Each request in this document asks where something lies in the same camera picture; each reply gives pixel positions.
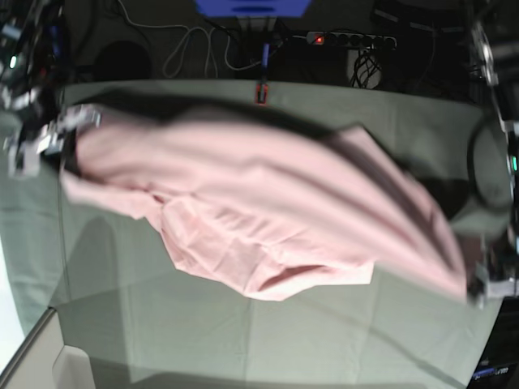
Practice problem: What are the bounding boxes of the blue clamp handle centre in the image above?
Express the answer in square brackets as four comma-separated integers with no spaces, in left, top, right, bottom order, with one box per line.
[261,42,270,70]

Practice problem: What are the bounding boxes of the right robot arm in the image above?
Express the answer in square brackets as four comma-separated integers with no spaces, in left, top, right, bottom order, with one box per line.
[1,1,71,121]

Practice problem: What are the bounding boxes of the white bin corner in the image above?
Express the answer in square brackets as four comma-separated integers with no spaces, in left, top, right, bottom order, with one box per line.
[52,345,96,389]

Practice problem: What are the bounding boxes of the red clamp top centre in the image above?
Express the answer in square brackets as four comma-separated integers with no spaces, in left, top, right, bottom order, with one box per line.
[255,82,268,105]

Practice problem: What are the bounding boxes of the blue box top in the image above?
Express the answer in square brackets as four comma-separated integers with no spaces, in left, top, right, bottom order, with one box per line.
[195,0,311,18]

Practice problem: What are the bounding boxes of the black power strip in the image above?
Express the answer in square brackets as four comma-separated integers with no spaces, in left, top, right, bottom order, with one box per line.
[306,31,397,51]

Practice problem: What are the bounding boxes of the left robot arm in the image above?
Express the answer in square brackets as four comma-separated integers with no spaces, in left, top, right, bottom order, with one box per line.
[466,1,518,263]

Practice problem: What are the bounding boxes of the pink t-shirt black print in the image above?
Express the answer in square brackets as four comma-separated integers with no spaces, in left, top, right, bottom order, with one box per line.
[60,106,467,301]

